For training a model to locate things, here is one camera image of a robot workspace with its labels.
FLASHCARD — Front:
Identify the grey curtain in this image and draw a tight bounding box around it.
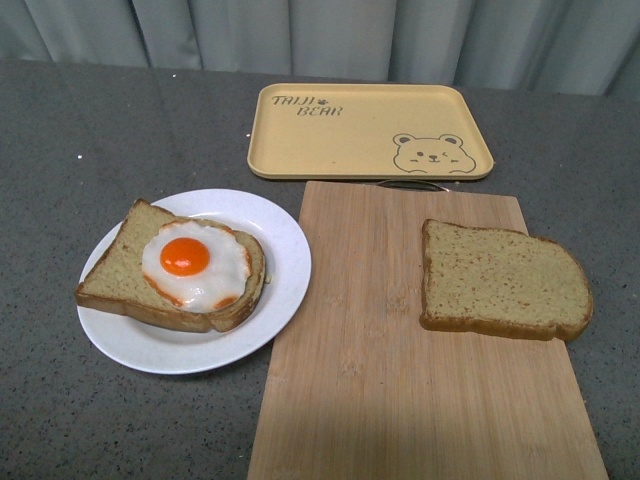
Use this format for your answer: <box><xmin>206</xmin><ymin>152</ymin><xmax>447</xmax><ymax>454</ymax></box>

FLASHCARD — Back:
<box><xmin>1</xmin><ymin>0</ymin><xmax>639</xmax><ymax>100</ymax></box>

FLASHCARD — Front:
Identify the wooden cutting board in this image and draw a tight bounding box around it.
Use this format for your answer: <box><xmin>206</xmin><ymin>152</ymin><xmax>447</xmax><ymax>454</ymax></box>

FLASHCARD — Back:
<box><xmin>248</xmin><ymin>182</ymin><xmax>607</xmax><ymax>479</ymax></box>

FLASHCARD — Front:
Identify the white round plate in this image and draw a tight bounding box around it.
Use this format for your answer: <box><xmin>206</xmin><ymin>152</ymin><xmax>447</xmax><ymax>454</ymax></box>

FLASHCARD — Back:
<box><xmin>77</xmin><ymin>189</ymin><xmax>312</xmax><ymax>375</ymax></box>

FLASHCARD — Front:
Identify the bread slice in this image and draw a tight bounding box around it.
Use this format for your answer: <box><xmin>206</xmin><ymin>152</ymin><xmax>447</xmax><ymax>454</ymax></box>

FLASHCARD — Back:
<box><xmin>76</xmin><ymin>199</ymin><xmax>266</xmax><ymax>333</ymax></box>
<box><xmin>420</xmin><ymin>219</ymin><xmax>593</xmax><ymax>341</ymax></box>

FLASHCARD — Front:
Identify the yellow bear tray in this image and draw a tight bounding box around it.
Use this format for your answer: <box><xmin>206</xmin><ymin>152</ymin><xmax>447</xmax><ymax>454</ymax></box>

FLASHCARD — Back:
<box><xmin>247</xmin><ymin>83</ymin><xmax>494</xmax><ymax>181</ymax></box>

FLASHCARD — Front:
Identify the fried egg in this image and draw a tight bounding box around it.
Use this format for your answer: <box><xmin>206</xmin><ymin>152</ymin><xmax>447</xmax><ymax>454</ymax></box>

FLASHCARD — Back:
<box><xmin>141</xmin><ymin>221</ymin><xmax>252</xmax><ymax>313</ymax></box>

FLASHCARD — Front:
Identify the metal cutting board handle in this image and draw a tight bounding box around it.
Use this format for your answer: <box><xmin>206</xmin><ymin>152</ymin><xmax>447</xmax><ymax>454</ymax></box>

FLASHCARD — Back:
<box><xmin>376</xmin><ymin>180</ymin><xmax>449</xmax><ymax>192</ymax></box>

